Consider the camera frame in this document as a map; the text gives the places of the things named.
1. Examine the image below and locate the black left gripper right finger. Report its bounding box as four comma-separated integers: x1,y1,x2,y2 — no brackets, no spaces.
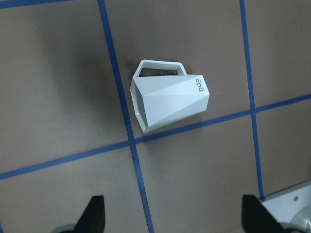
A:
242,195,284,233

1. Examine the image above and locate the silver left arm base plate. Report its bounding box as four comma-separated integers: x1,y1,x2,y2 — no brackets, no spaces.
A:
262,181,311,233

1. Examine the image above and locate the white faceted cup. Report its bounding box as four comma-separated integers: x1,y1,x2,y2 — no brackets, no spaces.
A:
130,59,210,133

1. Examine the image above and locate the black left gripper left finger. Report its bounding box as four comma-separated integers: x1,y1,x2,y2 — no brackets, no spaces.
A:
72,195,105,233

